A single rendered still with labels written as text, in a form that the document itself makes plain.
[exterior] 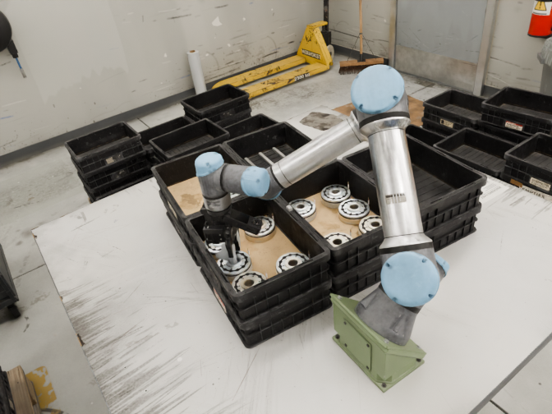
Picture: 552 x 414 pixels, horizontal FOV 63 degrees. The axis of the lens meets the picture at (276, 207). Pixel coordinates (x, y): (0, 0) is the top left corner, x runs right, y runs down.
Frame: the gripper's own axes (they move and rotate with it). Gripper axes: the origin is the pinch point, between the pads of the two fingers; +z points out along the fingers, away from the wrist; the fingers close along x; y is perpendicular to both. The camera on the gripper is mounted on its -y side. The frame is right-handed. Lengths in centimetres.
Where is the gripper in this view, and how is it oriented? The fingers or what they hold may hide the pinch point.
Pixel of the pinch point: (237, 257)
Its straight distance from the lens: 138.5
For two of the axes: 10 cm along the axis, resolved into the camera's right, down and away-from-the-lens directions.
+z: 1.1, 8.0, 5.9
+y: -9.8, 0.0, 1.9
